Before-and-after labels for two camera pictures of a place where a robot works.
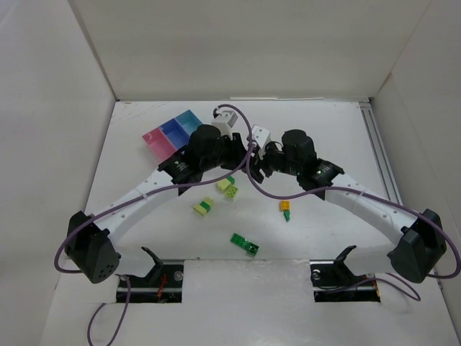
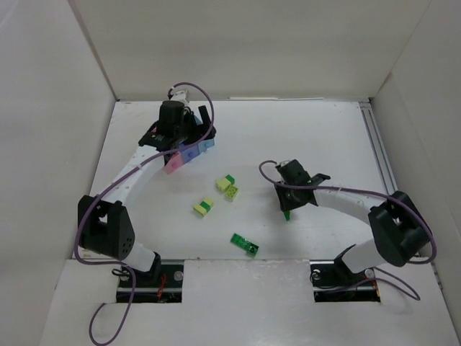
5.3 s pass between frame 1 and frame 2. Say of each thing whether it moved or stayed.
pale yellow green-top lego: stayed
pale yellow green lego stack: stayed
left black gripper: moved
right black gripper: moved
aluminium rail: stayed
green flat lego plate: stayed
